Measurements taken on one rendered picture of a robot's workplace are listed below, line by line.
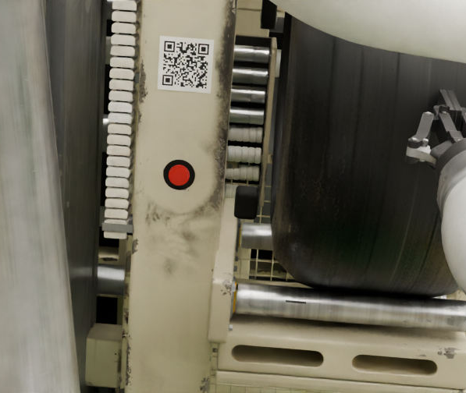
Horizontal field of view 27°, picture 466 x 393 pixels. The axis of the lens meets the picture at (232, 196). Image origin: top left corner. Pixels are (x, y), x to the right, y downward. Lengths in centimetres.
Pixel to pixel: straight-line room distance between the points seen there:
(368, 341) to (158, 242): 34
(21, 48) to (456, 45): 28
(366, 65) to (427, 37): 54
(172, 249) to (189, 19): 34
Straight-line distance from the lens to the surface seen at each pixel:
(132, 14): 139
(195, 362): 151
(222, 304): 135
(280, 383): 141
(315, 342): 139
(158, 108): 139
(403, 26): 63
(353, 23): 62
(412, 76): 119
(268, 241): 165
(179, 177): 141
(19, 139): 63
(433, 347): 142
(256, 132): 181
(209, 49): 137
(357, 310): 140
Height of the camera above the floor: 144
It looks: 17 degrees down
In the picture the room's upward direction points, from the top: 4 degrees clockwise
